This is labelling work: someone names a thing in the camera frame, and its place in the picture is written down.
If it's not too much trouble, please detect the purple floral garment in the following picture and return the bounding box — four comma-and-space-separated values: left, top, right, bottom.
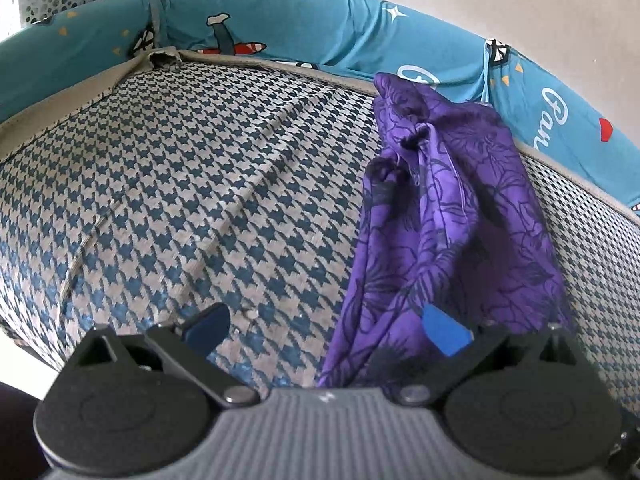
317, 72, 576, 391

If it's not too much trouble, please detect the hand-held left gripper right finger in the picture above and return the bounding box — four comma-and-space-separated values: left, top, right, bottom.
390, 305, 584, 408

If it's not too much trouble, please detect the houndstooth patterned mattress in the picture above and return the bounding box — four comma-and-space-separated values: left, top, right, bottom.
0, 52, 640, 480

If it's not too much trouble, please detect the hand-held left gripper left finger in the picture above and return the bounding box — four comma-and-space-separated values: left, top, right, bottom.
66, 302, 262, 408

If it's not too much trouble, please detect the blue printed bed bumper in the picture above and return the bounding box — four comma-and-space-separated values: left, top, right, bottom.
0, 0, 640, 211

